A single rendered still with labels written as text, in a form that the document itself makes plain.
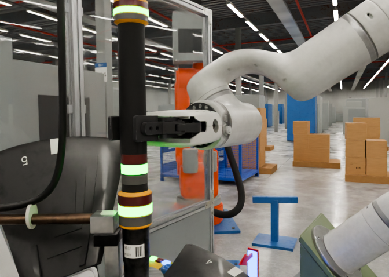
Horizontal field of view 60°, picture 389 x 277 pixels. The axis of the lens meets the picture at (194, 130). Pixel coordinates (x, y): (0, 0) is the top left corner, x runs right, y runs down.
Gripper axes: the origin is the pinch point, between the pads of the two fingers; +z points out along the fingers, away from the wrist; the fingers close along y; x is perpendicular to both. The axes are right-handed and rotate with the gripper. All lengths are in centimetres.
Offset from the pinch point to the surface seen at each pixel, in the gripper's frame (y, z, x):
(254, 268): -0.8, -34.6, -31.2
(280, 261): 90, -289, -143
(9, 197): 19.4, 6.3, -10.3
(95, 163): 12.6, -4.1, -6.0
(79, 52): 70, -43, 24
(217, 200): 197, -346, -108
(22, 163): 21.0, 3.4, -5.7
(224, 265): 0.5, -24.2, -27.1
